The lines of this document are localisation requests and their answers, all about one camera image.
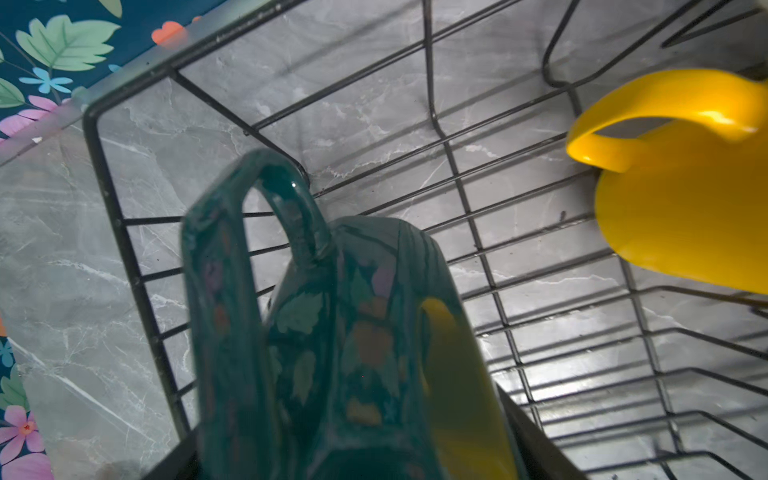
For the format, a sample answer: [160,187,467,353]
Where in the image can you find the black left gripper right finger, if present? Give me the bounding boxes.
[496,385,587,480]

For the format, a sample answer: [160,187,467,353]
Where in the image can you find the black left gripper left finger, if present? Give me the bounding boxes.
[142,428,200,480]

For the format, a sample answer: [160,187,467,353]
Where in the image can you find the dark green mug cream inside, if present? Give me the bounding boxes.
[181,148,529,480]

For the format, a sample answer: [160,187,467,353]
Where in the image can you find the yellow mug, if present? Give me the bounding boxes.
[566,69,767,294]

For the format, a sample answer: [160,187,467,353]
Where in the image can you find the black wire dish rack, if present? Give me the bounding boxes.
[83,1,767,479]

